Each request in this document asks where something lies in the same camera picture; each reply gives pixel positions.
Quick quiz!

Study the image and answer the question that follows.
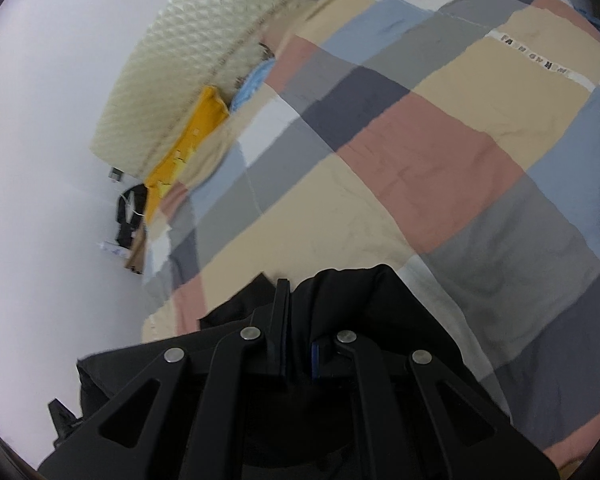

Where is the wall power outlet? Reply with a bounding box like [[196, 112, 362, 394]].
[[108, 168, 123, 182]]

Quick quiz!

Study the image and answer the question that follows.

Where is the wooden nightstand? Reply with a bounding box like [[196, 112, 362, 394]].
[[125, 223, 146, 274]]

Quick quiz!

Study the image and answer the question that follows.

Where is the yellow crown pillow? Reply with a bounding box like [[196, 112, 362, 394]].
[[144, 86, 230, 223]]

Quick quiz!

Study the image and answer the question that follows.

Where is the light blue pillow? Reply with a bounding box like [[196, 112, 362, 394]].
[[230, 58, 276, 114]]

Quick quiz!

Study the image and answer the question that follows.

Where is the plaid patchwork duvet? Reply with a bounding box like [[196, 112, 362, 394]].
[[142, 0, 600, 466]]

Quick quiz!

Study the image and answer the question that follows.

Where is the cream quilted headboard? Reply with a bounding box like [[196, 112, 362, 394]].
[[91, 0, 313, 179]]

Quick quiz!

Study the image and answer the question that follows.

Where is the black bag on nightstand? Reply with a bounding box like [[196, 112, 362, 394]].
[[116, 184, 148, 249]]

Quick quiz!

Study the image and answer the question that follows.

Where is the white spray bottle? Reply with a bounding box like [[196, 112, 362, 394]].
[[98, 240, 129, 258]]

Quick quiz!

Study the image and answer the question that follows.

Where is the black puffer jacket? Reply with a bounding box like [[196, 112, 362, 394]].
[[75, 263, 514, 430]]

